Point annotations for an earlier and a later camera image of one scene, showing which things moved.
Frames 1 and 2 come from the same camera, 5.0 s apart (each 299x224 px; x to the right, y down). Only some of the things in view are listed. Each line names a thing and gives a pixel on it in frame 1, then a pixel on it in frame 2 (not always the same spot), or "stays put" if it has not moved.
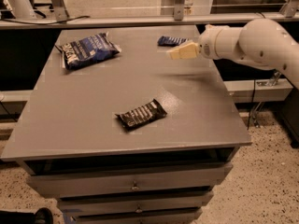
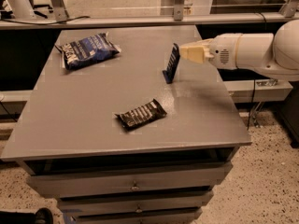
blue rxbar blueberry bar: (170, 41) → (172, 63)
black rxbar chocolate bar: (142, 116) stays put
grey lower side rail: (242, 91) stays put
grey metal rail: (145, 21) stays put
